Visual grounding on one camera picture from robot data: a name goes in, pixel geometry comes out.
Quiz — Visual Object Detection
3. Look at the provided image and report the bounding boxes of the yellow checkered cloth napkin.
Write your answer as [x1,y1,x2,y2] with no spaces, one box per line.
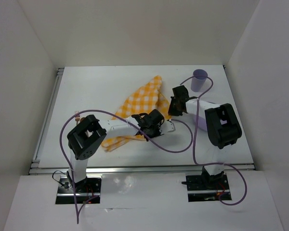
[102,76,171,152]

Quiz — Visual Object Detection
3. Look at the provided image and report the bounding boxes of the purple plastic cup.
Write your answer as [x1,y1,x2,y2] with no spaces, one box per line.
[191,69,208,92]

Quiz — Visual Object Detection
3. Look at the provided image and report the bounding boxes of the copper fork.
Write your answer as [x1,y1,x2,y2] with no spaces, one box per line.
[75,111,80,125]

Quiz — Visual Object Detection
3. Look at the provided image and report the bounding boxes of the purple plastic plate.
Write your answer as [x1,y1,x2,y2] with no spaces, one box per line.
[194,114,207,131]

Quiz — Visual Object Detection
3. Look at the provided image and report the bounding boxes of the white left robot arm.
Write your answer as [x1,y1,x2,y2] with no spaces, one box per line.
[67,109,175,192]

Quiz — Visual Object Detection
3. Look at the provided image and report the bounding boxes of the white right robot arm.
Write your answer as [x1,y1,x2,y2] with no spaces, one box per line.
[168,86,242,189]

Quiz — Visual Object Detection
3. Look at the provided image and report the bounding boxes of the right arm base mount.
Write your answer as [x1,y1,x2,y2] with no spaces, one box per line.
[181,167,232,202]

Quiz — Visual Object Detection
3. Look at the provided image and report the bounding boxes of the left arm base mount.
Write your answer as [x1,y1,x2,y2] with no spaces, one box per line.
[52,170,102,205]

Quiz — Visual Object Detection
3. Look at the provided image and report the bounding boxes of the aluminium left side rail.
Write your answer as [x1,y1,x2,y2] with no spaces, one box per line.
[32,67,65,163]

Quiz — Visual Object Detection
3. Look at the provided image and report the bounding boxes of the aluminium table edge rail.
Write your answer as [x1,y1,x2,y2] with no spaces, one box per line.
[28,163,255,175]

